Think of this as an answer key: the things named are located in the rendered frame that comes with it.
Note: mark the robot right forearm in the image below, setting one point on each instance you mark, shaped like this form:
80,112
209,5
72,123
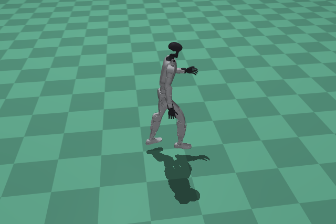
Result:
168,95

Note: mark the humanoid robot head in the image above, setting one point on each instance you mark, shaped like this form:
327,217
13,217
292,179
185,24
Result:
174,46

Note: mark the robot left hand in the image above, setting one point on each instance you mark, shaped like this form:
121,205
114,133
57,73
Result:
191,69

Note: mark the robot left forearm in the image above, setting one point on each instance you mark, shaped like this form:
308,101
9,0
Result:
180,71

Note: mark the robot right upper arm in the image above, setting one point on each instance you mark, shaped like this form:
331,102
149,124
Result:
169,75

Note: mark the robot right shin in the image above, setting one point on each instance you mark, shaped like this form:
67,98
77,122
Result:
181,132

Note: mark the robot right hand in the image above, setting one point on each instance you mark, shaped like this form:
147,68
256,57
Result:
171,112

